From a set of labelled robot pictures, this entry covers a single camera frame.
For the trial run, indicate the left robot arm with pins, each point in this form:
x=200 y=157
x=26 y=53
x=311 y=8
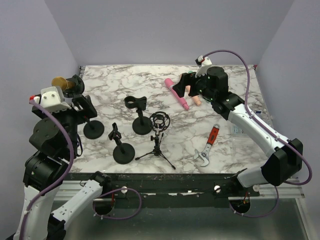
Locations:
x=57 y=140

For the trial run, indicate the pink microphone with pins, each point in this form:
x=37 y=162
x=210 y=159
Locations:
x=169 y=84

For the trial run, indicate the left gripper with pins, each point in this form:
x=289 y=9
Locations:
x=89 y=111

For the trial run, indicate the clear plastic screw box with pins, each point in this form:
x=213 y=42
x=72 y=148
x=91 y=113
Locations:
x=236 y=130

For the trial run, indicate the black round-base clip stand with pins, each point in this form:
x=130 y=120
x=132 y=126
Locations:
x=142 y=124

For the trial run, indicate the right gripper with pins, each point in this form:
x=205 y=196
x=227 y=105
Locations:
x=187 y=79

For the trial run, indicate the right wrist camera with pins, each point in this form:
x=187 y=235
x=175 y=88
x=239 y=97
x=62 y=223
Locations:
x=204 y=63

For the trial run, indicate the black gold-mic stand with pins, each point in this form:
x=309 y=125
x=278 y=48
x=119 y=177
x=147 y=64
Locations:
x=94 y=129

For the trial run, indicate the black front mounting rail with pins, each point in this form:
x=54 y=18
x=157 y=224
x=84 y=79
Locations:
x=177 y=184

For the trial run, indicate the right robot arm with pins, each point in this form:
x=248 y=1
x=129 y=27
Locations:
x=283 y=160

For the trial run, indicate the black round-base pink-mic stand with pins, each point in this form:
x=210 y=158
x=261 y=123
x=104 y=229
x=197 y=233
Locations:
x=123 y=153

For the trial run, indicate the gold microphone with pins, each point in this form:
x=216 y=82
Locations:
x=63 y=83

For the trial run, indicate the black tripod shock-mount stand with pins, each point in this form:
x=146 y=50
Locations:
x=160 y=122

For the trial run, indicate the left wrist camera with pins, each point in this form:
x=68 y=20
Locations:
x=51 y=99

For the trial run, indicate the beige microphone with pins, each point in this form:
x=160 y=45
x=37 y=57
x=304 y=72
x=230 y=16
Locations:
x=195 y=99

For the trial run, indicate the red-handled adjustable wrench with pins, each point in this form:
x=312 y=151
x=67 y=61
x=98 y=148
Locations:
x=204 y=155

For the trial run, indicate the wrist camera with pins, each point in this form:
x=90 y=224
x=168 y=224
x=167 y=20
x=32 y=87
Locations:
x=51 y=99
x=204 y=63

